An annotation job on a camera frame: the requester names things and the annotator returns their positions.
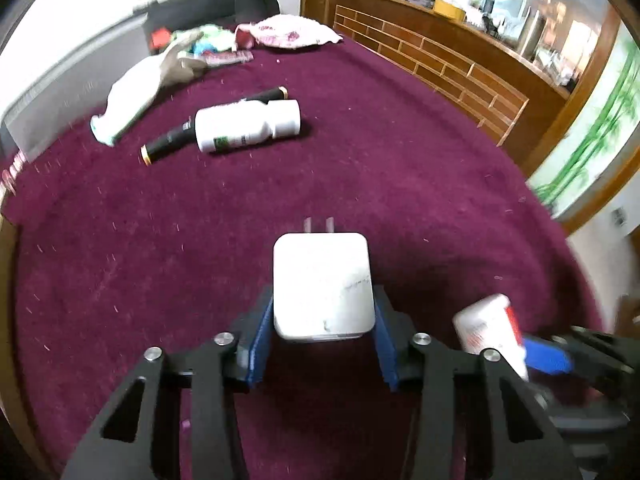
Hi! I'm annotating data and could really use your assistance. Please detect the grey shoe box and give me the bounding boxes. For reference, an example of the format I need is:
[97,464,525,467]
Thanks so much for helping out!
[1,12,150,162]

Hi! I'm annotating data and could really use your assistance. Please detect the black marker orange caps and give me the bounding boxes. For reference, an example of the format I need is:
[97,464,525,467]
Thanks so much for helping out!
[140,87,302,166]

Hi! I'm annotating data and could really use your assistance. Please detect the brown cardboard tray box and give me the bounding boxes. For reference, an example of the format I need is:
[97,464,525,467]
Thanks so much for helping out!
[1,217,58,479]

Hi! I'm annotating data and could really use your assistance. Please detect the white keychain tag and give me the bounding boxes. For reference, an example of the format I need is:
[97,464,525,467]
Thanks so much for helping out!
[1,150,27,194]

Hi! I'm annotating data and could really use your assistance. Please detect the wooden brick-pattern counter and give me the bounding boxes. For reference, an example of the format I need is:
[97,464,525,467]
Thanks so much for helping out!
[299,0,624,176]

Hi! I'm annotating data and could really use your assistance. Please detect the white green-label bottle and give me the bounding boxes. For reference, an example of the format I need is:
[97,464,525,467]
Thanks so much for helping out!
[194,100,302,153]

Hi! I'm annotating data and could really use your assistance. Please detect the pink floral cloth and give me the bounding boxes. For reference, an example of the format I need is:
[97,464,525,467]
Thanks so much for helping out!
[234,14,342,50]

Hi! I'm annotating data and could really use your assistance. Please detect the white teal-cuff glove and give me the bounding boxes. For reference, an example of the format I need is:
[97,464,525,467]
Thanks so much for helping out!
[90,32,207,148]

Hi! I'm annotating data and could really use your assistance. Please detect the green cloth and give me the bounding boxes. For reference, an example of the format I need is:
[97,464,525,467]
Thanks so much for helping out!
[149,24,254,68]

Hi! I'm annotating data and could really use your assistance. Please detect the white red-label pill bottle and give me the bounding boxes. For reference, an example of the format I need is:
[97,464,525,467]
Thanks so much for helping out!
[452,294,528,380]

